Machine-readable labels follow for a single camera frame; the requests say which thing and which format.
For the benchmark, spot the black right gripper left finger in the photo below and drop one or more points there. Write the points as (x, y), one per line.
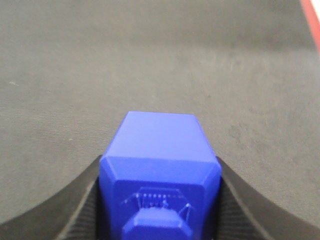
(70, 214)

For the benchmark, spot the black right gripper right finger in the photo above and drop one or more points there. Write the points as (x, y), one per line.
(245, 214)

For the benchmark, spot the small blue parts bin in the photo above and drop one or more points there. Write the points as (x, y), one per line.
(159, 179)

